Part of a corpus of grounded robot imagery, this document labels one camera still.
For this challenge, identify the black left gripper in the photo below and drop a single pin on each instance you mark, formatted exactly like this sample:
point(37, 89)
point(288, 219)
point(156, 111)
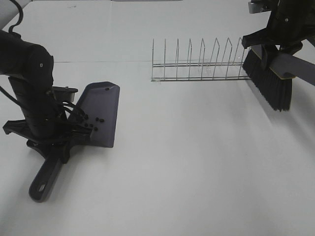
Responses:
point(45, 119)

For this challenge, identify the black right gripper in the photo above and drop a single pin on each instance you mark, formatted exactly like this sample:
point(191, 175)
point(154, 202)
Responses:
point(289, 24)

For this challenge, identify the pile of coffee beans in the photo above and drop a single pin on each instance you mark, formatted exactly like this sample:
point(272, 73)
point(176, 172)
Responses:
point(94, 105)

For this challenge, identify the grey hand brush black bristles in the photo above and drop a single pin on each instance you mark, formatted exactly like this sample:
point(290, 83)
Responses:
point(274, 82)

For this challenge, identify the grey plastic dustpan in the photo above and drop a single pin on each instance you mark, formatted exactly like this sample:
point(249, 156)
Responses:
point(104, 137)

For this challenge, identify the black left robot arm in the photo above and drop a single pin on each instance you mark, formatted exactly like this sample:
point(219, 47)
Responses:
point(25, 61)

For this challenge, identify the chrome wire plate rack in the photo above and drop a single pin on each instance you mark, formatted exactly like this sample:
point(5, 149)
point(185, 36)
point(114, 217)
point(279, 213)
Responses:
point(219, 62)

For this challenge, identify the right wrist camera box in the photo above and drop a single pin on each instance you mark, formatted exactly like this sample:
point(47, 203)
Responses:
point(258, 6)

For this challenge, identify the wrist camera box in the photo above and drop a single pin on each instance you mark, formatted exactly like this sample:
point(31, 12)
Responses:
point(258, 6)
point(64, 93)

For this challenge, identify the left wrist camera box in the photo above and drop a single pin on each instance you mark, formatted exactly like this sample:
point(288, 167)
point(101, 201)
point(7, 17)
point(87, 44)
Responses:
point(64, 93)

